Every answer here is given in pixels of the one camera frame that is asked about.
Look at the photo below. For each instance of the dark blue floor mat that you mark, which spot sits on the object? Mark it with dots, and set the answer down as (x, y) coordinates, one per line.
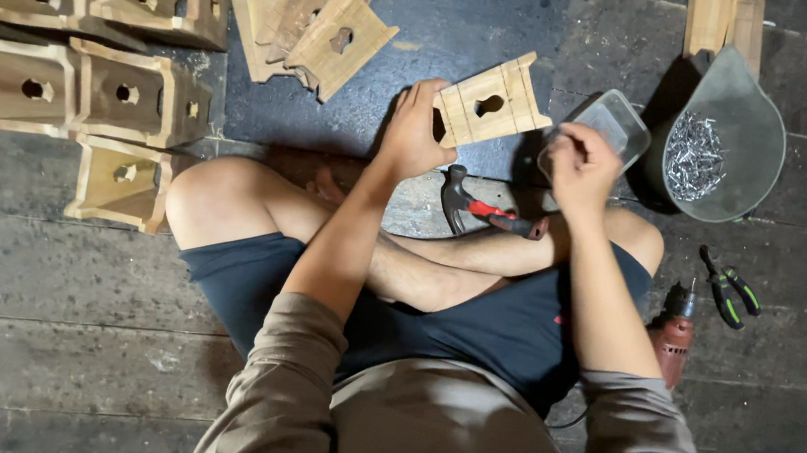
(425, 19)

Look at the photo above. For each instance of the person's right fingers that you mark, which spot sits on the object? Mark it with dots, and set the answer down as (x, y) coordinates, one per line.
(576, 138)

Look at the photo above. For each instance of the person's right leg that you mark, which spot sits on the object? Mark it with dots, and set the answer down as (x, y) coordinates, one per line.
(505, 254)

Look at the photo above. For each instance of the dark blue shorts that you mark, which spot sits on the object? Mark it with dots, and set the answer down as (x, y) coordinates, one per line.
(475, 331)

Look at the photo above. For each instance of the red and black claw hammer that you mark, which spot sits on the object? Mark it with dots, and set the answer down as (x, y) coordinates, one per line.
(489, 210)

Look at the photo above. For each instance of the clear plastic container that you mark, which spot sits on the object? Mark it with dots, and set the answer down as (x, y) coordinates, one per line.
(616, 118)

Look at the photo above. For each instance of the brown long-sleeved shirt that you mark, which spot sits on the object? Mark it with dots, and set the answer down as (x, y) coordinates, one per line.
(428, 424)

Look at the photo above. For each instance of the green and black pliers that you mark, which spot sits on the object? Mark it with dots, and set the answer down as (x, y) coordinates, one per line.
(722, 287)

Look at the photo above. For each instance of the person's right hand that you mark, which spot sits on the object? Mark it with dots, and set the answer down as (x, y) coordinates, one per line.
(585, 174)

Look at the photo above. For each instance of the person's left leg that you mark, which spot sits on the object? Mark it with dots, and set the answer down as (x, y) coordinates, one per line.
(227, 193)

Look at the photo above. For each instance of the wooden plank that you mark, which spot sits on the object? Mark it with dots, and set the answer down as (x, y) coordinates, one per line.
(748, 30)
(706, 22)

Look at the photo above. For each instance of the red electric drill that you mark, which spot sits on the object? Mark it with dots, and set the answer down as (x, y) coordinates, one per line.
(672, 345)

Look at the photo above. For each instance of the person's left hand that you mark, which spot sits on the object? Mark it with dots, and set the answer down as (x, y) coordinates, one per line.
(409, 137)

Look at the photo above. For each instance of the group of wooden boxes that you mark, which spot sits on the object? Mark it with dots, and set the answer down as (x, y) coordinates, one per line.
(21, 81)

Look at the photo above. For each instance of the person's leg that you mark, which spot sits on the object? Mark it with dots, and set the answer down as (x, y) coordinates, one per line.
(227, 193)
(505, 254)

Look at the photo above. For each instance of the wooden panel with pencil lines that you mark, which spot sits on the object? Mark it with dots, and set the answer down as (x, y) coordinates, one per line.
(524, 93)

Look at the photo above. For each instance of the pile of steel nails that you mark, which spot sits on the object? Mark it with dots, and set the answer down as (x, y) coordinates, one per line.
(692, 156)

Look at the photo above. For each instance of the grey plastic scoop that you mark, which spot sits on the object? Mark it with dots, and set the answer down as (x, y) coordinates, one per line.
(750, 105)

